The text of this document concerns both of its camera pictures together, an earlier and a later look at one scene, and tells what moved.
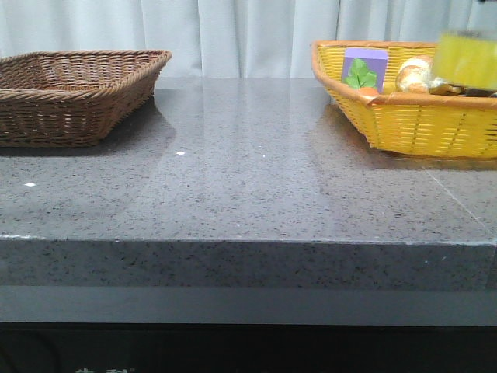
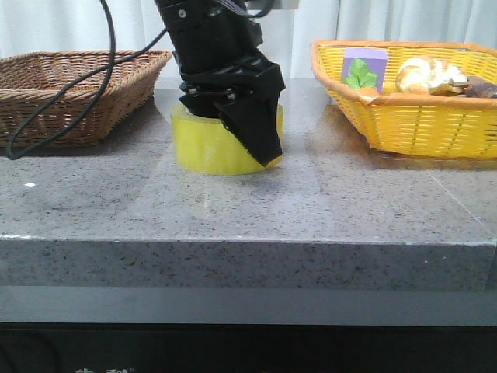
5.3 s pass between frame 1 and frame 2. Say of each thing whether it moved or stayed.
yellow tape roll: moved
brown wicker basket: stayed
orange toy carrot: stayed
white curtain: stayed
